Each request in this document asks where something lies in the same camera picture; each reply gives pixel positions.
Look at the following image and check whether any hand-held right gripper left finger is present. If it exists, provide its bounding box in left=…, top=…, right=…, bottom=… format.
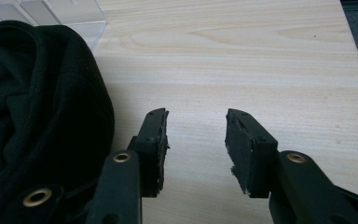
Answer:
left=127, top=107, right=170, bottom=199

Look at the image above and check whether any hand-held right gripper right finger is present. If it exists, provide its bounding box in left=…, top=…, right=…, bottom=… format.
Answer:
left=224, top=107, right=280, bottom=199

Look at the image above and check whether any black cloth garment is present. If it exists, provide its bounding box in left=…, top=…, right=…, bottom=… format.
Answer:
left=0, top=20, right=116, bottom=224

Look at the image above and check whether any clear plastic tray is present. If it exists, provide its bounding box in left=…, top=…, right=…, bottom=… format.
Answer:
left=0, top=0, right=108, bottom=52

